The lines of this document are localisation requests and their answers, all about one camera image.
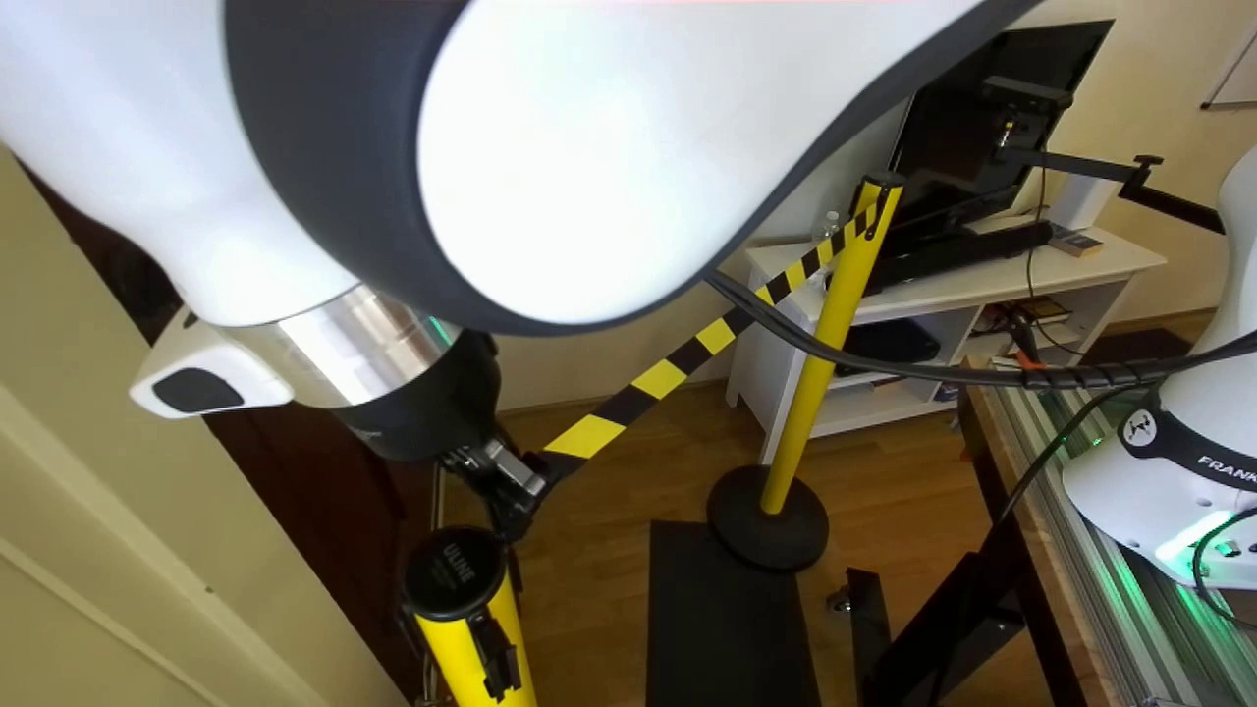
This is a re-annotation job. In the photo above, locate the yellow black striped barrier belt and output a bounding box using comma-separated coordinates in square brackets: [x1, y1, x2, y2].
[539, 194, 879, 462]

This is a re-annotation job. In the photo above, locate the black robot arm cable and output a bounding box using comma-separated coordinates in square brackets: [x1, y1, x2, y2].
[704, 268, 1257, 394]

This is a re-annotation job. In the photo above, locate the white board with dark frame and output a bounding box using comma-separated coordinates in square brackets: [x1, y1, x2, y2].
[1200, 20, 1257, 115]

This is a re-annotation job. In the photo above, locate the black floor mat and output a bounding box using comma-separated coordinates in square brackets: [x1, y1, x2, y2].
[646, 518, 825, 707]

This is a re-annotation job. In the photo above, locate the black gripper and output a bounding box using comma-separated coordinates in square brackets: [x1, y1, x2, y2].
[332, 331, 556, 543]

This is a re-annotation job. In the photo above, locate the white shelf unit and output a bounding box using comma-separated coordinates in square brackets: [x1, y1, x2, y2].
[722, 229, 1170, 462]

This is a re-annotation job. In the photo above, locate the black laptop computer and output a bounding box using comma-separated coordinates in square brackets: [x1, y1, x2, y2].
[861, 14, 1121, 293]

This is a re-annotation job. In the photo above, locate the dark brown wooden door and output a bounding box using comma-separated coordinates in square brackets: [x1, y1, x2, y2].
[25, 153, 443, 698]

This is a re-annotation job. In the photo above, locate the yellow stanchion post black base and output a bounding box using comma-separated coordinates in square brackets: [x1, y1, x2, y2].
[397, 522, 541, 707]
[704, 174, 912, 577]

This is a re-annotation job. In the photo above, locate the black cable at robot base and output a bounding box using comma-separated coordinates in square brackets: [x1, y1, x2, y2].
[1180, 507, 1257, 637]
[1005, 373, 1165, 522]

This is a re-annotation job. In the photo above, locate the black device in shelf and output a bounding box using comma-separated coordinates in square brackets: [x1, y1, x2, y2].
[838, 313, 947, 383]

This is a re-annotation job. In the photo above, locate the white box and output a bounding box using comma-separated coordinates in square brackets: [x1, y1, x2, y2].
[1041, 167, 1125, 234]

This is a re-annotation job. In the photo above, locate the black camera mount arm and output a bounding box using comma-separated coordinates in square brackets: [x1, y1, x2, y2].
[1017, 144, 1242, 245]

